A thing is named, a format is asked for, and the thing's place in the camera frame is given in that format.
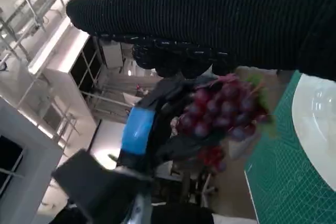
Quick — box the bare black left hand blue tape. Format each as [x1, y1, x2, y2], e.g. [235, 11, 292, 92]
[118, 76, 229, 175]

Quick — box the green cutting mat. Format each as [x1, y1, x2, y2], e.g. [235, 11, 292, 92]
[244, 70, 336, 224]

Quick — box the bunch of purple toy grapes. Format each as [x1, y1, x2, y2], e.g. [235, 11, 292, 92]
[170, 73, 276, 172]

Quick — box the white plate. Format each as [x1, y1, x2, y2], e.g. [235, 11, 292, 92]
[291, 73, 336, 192]

